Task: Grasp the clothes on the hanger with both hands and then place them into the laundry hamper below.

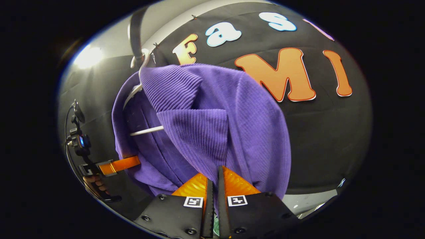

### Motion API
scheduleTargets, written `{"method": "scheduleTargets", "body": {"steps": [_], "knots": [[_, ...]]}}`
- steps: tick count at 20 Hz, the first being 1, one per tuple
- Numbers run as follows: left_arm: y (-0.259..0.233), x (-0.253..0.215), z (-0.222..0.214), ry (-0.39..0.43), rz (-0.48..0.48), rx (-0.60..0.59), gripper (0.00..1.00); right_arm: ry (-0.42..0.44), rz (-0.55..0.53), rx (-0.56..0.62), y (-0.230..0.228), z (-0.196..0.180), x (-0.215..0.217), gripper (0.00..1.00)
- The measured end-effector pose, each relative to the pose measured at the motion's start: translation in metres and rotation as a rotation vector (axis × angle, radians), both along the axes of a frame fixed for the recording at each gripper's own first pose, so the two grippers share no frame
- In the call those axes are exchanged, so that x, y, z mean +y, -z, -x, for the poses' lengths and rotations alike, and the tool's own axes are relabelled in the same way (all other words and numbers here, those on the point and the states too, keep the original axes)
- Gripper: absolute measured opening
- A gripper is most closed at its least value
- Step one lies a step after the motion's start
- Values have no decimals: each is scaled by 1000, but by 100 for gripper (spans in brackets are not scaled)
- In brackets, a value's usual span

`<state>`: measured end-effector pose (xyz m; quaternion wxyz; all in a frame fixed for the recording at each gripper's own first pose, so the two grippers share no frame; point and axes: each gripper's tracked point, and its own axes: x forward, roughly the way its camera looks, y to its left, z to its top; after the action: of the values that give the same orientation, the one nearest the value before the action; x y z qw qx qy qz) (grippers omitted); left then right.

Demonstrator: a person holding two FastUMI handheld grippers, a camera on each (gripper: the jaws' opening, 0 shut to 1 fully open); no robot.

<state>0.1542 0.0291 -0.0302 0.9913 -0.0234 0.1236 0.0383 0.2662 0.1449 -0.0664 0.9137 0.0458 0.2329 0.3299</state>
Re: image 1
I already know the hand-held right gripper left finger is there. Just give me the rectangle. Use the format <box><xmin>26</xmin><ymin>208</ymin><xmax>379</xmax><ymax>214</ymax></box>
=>
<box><xmin>134</xmin><ymin>172</ymin><xmax>215</xmax><ymax>239</ymax></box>

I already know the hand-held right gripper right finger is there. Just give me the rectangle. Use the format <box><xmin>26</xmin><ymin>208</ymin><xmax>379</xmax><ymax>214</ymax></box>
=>
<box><xmin>217</xmin><ymin>165</ymin><xmax>302</xmax><ymax>239</ymax></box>

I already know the purple ribbed jacket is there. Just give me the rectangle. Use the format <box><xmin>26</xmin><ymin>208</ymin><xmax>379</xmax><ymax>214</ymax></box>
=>
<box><xmin>111</xmin><ymin>63</ymin><xmax>292</xmax><ymax>201</ymax></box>

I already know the white clothes hanger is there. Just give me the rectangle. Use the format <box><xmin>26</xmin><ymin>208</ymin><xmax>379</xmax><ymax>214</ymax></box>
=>
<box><xmin>123</xmin><ymin>48</ymin><xmax>165</xmax><ymax>137</ymax></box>

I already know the small ceiling light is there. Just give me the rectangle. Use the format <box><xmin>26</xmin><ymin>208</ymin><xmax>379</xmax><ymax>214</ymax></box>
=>
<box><xmin>75</xmin><ymin>46</ymin><xmax>103</xmax><ymax>68</ymax></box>

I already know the black backdrop cloth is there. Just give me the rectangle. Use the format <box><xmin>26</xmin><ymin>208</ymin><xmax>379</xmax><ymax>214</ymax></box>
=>
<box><xmin>58</xmin><ymin>0</ymin><xmax>372</xmax><ymax>213</ymax></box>

